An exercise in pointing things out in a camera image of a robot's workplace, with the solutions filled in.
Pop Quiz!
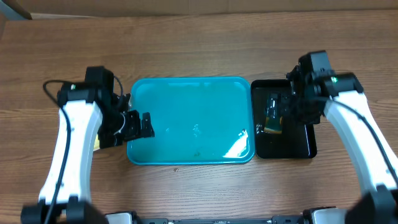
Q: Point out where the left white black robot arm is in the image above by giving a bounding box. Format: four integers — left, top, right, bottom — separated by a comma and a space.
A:
21, 66, 155, 224

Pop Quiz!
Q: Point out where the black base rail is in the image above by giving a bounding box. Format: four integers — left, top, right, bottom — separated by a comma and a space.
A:
105, 211, 346, 224

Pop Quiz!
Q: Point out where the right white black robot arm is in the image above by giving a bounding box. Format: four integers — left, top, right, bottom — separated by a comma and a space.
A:
264, 50, 397, 224

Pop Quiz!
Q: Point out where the teal plastic serving tray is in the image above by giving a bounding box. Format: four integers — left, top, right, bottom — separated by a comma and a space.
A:
126, 77, 255, 166

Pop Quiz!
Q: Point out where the green rimmed plate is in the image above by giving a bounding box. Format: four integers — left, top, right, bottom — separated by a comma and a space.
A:
93, 136, 100, 151

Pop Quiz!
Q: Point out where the green yellow scrub sponge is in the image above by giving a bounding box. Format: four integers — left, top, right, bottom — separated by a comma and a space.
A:
264, 116, 283, 134

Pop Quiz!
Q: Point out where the black water tray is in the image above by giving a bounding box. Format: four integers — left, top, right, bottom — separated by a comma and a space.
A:
251, 80, 317, 159

